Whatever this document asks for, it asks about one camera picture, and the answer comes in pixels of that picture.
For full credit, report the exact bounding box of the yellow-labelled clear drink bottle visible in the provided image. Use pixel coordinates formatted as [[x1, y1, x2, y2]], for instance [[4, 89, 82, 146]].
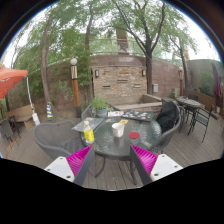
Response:
[[83, 120, 96, 145]]

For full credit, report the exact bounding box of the flat round red coaster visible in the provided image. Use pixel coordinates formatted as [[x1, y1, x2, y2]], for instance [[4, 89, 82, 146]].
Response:
[[128, 131, 141, 140]]

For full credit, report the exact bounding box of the dark laptop with stickers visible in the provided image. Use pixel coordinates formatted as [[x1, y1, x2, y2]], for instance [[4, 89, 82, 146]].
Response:
[[121, 109, 155, 122]]

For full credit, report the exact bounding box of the green plant in blue pot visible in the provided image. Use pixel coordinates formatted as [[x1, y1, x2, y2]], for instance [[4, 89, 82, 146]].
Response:
[[89, 95, 111, 118]]

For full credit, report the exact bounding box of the dark patio chair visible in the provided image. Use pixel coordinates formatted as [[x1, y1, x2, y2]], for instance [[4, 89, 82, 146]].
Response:
[[0, 118, 21, 144]]

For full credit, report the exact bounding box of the wooden lamp post, globe light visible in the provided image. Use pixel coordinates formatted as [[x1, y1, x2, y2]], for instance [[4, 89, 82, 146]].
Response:
[[69, 57, 83, 118]]

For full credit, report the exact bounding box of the orange patio umbrella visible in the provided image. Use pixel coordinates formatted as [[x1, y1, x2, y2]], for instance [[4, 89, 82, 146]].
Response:
[[0, 64, 41, 127]]

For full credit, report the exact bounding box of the grey wicker armchair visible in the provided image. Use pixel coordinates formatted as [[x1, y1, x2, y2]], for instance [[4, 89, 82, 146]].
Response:
[[32, 119, 86, 160]]

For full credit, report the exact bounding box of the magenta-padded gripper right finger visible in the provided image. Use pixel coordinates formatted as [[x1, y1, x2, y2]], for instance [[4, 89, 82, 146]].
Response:
[[129, 144, 184, 186]]

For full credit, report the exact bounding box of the grey laptop with stickers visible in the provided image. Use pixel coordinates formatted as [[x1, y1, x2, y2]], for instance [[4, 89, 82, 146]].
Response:
[[71, 117, 104, 133]]

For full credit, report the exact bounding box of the slender tree by wall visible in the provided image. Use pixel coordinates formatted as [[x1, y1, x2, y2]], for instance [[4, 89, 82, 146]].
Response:
[[163, 19, 201, 89]]

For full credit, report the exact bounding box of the dark round patio table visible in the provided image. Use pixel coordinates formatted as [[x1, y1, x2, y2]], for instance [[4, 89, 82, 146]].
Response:
[[175, 95, 205, 116]]

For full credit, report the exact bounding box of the large branching tree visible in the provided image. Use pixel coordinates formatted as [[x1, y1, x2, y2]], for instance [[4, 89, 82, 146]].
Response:
[[99, 0, 181, 96]]

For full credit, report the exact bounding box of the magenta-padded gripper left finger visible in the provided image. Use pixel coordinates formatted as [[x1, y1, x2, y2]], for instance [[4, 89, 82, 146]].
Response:
[[43, 145, 96, 187]]

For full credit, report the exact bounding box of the closed maroon patio umbrella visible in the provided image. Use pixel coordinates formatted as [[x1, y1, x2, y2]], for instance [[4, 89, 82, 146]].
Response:
[[211, 61, 223, 108]]

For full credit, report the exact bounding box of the white ceramic mug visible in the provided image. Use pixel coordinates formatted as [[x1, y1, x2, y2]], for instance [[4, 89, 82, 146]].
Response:
[[111, 122, 126, 139]]

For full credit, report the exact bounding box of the leaning tree with thin trunk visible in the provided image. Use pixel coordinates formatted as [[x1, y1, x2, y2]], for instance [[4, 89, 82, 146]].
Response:
[[13, 6, 88, 108]]

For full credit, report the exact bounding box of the black metal patio chair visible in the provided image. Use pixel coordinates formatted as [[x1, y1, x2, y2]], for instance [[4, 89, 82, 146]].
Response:
[[187, 106, 214, 144]]

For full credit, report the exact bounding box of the white paper sheet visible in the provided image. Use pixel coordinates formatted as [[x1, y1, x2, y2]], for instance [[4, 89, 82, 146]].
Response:
[[107, 110, 125, 118]]

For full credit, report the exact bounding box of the blue yellow striped cone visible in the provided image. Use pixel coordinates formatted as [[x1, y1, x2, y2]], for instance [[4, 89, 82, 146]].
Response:
[[45, 101, 54, 119]]

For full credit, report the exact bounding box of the black backpack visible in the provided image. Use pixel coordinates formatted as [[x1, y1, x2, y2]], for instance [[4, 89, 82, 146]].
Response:
[[155, 101, 181, 134]]

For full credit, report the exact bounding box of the wooden bench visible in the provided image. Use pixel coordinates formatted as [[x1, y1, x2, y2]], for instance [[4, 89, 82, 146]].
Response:
[[5, 104, 36, 131]]

